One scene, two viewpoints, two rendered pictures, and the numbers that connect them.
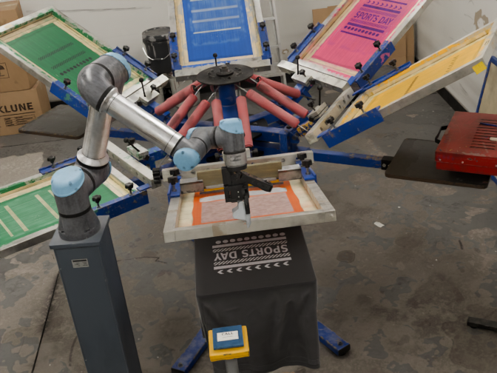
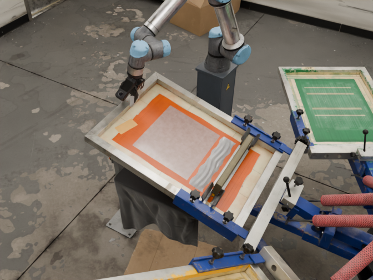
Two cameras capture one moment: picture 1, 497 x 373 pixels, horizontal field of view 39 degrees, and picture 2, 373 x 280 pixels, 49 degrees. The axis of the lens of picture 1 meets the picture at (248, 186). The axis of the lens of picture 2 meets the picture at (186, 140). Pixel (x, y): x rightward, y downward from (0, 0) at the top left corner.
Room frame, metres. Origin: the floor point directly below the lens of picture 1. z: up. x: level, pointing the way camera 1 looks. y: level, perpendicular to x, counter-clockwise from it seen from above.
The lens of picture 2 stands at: (3.07, -1.19, 2.49)
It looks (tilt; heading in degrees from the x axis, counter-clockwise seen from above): 43 degrees down; 121
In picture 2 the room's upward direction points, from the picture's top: 1 degrees clockwise
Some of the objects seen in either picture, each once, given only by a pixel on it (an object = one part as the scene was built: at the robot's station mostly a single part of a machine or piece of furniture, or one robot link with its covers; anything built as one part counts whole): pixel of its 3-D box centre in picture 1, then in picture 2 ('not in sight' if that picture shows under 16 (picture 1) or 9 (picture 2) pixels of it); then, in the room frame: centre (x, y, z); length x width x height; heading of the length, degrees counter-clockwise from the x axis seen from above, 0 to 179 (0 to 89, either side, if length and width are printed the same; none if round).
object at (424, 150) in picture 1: (353, 158); not in sight; (3.10, -0.53, 0.91); 1.34 x 0.40 x 0.08; 62
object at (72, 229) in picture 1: (77, 217); (217, 58); (2.19, 0.63, 1.25); 0.15 x 0.15 x 0.10
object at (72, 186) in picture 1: (71, 189); (220, 40); (2.20, 0.63, 1.37); 0.13 x 0.12 x 0.14; 158
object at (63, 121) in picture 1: (129, 132); not in sight; (3.73, 0.65, 0.91); 1.34 x 0.40 x 0.08; 62
